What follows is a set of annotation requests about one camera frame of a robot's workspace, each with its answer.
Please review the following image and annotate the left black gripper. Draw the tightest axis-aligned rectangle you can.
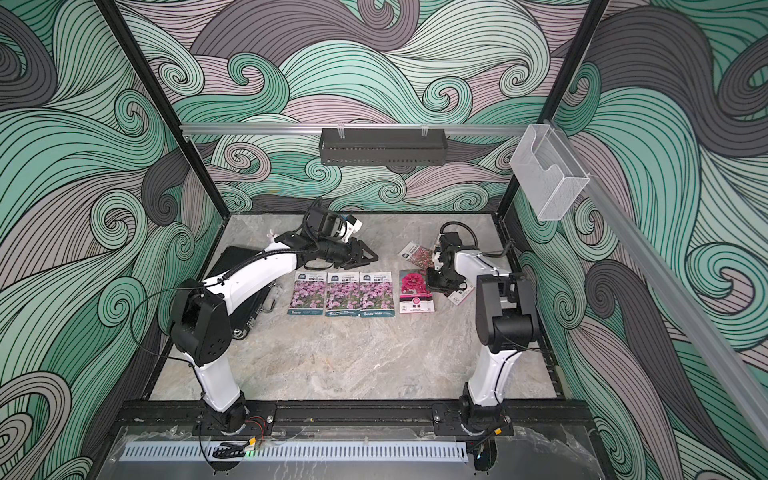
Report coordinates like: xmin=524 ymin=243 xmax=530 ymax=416
xmin=316 ymin=240 xmax=379 ymax=271

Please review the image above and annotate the pink flower packet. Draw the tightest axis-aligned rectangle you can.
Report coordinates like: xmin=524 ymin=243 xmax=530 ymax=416
xmin=447 ymin=282 xmax=474 ymax=306

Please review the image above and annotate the red flower green seed packet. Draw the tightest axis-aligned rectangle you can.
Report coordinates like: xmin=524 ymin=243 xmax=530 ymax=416
xmin=399 ymin=242 xmax=434 ymax=270

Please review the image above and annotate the pink carnation seed packet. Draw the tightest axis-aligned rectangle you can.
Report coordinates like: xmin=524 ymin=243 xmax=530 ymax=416
xmin=398 ymin=270 xmax=435 ymax=314

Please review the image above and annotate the purple flower seed packet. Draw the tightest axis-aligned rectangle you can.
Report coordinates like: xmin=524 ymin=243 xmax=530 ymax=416
xmin=359 ymin=272 xmax=395 ymax=317
xmin=287 ymin=271 xmax=327 ymax=316
xmin=324 ymin=272 xmax=361 ymax=317

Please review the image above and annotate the purple flower seed packet back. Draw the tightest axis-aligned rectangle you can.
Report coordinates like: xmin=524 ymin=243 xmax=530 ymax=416
xmin=359 ymin=272 xmax=395 ymax=317

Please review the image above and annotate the purple flower seed packet front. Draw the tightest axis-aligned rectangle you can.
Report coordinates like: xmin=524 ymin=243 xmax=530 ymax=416
xmin=287 ymin=271 xmax=327 ymax=316

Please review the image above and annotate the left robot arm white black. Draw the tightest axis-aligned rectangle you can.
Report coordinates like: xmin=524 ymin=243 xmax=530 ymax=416
xmin=169 ymin=232 xmax=378 ymax=435

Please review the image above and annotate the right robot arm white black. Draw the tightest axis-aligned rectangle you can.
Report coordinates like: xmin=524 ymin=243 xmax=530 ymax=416
xmin=427 ymin=249 xmax=540 ymax=435

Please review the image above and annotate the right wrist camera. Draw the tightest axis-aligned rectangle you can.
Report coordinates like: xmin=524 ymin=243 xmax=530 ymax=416
xmin=432 ymin=232 xmax=463 ymax=270

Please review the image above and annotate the black wall tray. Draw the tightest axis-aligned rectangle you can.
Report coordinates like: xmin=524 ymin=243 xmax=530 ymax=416
xmin=319 ymin=129 xmax=448 ymax=167

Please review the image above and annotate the clear plastic wall holder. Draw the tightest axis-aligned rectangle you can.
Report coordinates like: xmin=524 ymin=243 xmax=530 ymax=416
xmin=510 ymin=123 xmax=590 ymax=222

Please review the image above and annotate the aluminium rail back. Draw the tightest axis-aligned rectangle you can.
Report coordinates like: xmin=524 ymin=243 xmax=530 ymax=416
xmin=180 ymin=122 xmax=528 ymax=137

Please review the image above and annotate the aluminium rail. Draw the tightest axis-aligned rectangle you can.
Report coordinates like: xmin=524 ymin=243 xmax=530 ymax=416
xmin=551 ymin=122 xmax=768 ymax=448
xmin=180 ymin=122 xmax=528 ymax=137

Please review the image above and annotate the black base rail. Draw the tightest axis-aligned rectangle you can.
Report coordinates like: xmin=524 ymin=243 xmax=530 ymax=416
xmin=109 ymin=399 xmax=597 ymax=439

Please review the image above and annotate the white slotted cable duct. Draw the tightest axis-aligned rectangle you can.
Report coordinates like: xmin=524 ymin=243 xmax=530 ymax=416
xmin=118 ymin=441 xmax=470 ymax=463

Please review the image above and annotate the aluminium rail right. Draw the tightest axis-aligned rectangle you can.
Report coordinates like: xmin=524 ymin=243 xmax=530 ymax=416
xmin=551 ymin=122 xmax=768 ymax=448

